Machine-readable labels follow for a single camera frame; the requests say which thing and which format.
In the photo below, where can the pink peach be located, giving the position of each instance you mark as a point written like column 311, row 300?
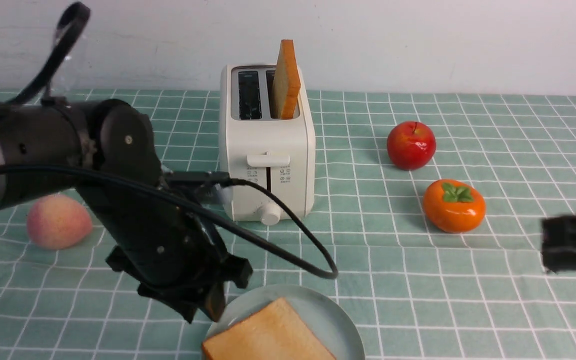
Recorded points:
column 58, row 222

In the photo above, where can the toast slice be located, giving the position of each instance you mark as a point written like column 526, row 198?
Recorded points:
column 276, row 332
column 287, row 84

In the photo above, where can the orange persimmon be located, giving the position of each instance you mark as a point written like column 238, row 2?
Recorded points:
column 454, row 207

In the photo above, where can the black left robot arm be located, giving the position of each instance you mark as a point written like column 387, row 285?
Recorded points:
column 106, row 136

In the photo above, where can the light green round plate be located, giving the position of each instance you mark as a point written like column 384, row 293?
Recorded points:
column 323, row 316

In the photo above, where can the white two-slot toaster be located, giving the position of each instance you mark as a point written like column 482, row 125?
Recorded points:
column 278, row 155

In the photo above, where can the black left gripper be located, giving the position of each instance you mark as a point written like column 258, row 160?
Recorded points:
column 166, row 240

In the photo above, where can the green checkered tablecloth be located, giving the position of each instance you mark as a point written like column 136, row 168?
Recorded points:
column 414, row 291

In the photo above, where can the red apple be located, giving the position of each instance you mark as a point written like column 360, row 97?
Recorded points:
column 411, row 145

